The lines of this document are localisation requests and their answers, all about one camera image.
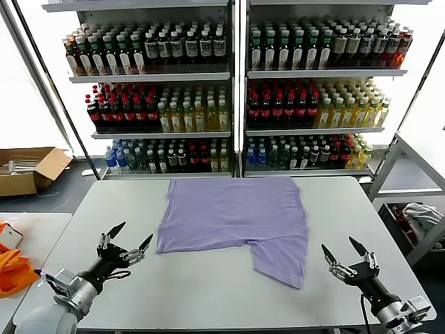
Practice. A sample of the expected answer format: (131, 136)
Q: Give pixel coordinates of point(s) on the orange cloth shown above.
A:
(14, 275)

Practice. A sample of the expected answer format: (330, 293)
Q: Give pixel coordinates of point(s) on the white grey cloth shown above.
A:
(422, 217)

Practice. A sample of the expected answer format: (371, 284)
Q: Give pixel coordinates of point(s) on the white sheets in carton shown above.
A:
(21, 166)

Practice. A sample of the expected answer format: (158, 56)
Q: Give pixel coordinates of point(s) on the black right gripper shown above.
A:
(370, 282)

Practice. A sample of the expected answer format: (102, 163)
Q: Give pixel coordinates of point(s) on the red item in crate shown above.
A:
(398, 213)

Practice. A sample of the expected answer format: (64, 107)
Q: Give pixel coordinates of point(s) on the dark bottle beige label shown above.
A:
(172, 161)
(325, 158)
(340, 47)
(315, 158)
(353, 46)
(183, 161)

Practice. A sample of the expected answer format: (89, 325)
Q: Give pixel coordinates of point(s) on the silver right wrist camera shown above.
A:
(415, 309)

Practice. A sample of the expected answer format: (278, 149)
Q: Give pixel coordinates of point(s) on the amber tea bottle white label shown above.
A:
(72, 64)

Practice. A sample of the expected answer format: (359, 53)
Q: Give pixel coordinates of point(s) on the cola bottle red cap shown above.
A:
(334, 158)
(289, 111)
(129, 116)
(301, 111)
(105, 116)
(277, 111)
(152, 116)
(313, 111)
(266, 111)
(117, 116)
(345, 158)
(204, 161)
(193, 161)
(94, 116)
(140, 116)
(254, 111)

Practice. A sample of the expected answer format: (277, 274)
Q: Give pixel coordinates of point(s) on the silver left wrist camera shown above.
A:
(64, 280)

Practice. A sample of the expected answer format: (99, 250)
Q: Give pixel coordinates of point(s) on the white metal shelf unit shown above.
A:
(149, 77)
(327, 73)

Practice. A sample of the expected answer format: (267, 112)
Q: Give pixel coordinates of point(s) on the yellow drink bottle white cap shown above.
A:
(223, 120)
(165, 120)
(336, 116)
(365, 158)
(383, 116)
(372, 116)
(199, 120)
(360, 116)
(224, 163)
(347, 116)
(214, 163)
(324, 116)
(211, 120)
(188, 120)
(176, 120)
(354, 159)

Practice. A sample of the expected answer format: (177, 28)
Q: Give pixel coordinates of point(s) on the black diagonal frame pole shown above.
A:
(409, 104)
(58, 94)

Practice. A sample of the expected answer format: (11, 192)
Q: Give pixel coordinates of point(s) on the blue water bottle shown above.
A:
(251, 160)
(111, 161)
(262, 160)
(121, 161)

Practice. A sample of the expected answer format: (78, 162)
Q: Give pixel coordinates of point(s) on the dark bottle white cap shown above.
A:
(162, 163)
(152, 163)
(294, 160)
(305, 160)

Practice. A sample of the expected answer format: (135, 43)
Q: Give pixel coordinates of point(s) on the grey metal frame table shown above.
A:
(410, 191)

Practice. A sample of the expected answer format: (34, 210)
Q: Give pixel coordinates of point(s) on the orange and white box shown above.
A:
(10, 236)

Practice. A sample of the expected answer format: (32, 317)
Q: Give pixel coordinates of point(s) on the purple t-shirt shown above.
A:
(226, 215)

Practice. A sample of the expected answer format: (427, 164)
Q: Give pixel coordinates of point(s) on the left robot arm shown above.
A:
(83, 292)

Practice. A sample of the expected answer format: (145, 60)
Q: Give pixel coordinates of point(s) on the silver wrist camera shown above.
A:
(415, 309)
(64, 280)

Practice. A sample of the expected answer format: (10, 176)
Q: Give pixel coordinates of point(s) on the dark tea bottle green cap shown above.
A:
(270, 55)
(256, 55)
(111, 63)
(325, 55)
(284, 55)
(85, 64)
(298, 55)
(125, 63)
(98, 64)
(311, 55)
(139, 62)

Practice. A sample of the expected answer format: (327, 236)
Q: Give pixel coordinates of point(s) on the open cardboard box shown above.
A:
(21, 184)

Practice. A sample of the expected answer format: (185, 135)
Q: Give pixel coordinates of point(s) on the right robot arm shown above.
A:
(389, 313)

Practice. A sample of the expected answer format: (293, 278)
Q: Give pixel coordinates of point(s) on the red drink bottle grey label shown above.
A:
(404, 48)

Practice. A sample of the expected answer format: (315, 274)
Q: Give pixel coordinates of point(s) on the clear green water bottle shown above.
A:
(132, 160)
(284, 159)
(274, 159)

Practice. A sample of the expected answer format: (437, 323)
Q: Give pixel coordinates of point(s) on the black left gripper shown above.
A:
(107, 259)

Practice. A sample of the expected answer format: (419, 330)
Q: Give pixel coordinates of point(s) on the dark bottle grey label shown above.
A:
(177, 48)
(191, 48)
(151, 48)
(163, 48)
(366, 46)
(393, 46)
(380, 46)
(219, 47)
(205, 47)

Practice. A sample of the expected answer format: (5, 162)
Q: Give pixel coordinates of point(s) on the black crate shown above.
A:
(389, 215)

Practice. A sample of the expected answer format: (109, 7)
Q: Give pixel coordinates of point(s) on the small white floor object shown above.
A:
(88, 172)

